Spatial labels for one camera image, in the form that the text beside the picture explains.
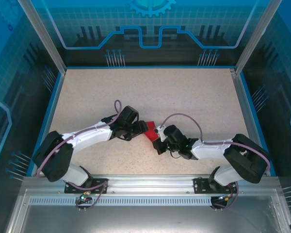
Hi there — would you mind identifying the grey sheet metal tray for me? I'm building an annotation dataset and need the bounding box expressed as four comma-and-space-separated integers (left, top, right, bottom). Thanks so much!
4, 189, 291, 233

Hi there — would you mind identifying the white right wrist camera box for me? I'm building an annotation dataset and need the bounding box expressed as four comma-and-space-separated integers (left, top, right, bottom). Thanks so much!
154, 124, 167, 143

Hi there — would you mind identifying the aluminium frame post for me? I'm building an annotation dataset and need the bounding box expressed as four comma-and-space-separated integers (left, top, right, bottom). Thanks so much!
16, 0, 67, 73
235, 0, 282, 75

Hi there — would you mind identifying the slotted grey cable duct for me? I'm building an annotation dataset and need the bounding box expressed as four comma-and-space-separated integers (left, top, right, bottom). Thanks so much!
29, 197, 213, 206

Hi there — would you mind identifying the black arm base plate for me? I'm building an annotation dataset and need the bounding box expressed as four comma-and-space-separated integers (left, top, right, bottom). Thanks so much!
193, 177, 238, 194
64, 178, 109, 194

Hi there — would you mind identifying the small adapter with green light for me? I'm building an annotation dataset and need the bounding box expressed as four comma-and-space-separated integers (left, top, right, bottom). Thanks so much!
79, 190, 92, 202
217, 193, 233, 202

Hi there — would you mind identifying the long aluminium profile rail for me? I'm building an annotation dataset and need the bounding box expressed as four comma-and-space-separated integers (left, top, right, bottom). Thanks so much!
23, 174, 279, 194

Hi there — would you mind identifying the short aluminium profile rail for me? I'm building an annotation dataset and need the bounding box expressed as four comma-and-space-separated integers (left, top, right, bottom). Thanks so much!
229, 68, 269, 175

